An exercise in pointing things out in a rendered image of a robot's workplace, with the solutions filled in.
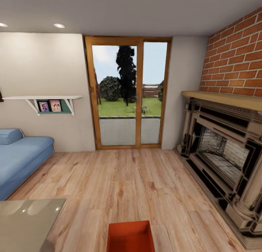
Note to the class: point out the sofa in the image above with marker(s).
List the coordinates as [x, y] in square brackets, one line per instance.
[20, 157]

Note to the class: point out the wood fireplace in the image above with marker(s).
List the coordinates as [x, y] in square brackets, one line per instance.
[222, 149]

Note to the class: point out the coffee table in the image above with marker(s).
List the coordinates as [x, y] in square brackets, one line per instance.
[26, 224]

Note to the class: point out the door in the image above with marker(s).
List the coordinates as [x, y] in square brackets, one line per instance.
[128, 82]

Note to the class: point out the storage box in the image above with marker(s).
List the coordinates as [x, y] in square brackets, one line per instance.
[133, 236]

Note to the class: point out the picture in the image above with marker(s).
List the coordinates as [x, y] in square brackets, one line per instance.
[55, 105]
[44, 106]

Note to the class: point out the shelf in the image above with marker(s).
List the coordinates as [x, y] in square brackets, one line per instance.
[66, 102]

